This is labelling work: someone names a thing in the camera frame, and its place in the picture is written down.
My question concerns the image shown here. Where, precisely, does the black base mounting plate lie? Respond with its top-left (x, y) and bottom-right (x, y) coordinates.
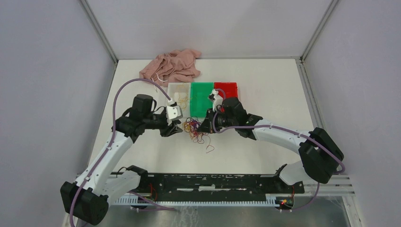
top-left (135, 173), bottom-right (305, 202)

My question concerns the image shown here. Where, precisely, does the pink crumpled garment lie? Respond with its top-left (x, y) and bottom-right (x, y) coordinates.
top-left (139, 49), bottom-right (201, 87)

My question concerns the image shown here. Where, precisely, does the green plastic bin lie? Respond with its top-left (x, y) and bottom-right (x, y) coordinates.
top-left (190, 82), bottom-right (214, 118)

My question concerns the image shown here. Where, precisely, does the red plastic bin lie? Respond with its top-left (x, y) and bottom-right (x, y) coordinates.
top-left (214, 82), bottom-right (239, 99)

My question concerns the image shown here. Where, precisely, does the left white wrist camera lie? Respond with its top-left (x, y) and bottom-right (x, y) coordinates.
top-left (166, 99), bottom-right (183, 124)

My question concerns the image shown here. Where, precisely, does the white drawstring cord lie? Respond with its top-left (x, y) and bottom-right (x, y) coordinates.
top-left (151, 72), bottom-right (168, 93)

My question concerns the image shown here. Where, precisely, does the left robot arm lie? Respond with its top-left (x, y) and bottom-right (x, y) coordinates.
top-left (60, 94), bottom-right (183, 226)

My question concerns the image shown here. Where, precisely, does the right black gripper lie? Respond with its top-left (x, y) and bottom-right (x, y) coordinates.
top-left (197, 107), bottom-right (237, 133)

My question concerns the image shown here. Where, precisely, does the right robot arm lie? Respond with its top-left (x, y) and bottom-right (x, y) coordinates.
top-left (197, 97), bottom-right (345, 193)

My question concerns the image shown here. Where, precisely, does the aluminium frame rail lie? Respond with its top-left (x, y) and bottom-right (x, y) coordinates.
top-left (132, 173), bottom-right (356, 197)

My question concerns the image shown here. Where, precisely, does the white slotted cable duct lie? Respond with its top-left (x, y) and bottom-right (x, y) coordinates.
top-left (112, 194), bottom-right (279, 208)

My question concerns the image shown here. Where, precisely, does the clear plastic bin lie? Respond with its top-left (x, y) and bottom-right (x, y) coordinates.
top-left (167, 83), bottom-right (191, 118)

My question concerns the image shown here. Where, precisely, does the yellow wires bundle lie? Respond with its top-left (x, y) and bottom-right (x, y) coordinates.
top-left (174, 84), bottom-right (190, 110)

